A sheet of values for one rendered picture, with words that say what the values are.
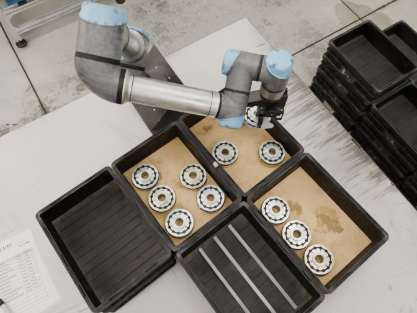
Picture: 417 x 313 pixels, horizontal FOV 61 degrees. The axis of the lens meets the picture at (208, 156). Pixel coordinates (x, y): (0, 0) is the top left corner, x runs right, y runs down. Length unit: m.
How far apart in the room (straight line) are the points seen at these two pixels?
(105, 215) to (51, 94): 1.54
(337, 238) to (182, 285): 0.59
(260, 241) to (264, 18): 2.06
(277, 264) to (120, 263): 0.55
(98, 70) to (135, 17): 2.11
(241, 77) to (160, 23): 2.01
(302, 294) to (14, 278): 1.06
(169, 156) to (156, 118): 0.20
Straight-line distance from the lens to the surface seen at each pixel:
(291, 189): 1.39
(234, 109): 1.02
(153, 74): 1.49
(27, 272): 1.58
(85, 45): 0.98
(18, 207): 1.66
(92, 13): 0.98
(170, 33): 2.90
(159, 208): 1.32
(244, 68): 1.02
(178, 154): 1.41
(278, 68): 0.99
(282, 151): 1.41
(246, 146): 1.43
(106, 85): 0.97
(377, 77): 2.22
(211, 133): 1.45
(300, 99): 1.74
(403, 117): 2.28
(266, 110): 1.17
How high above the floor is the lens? 2.12
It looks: 66 degrees down
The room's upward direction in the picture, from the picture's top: straight up
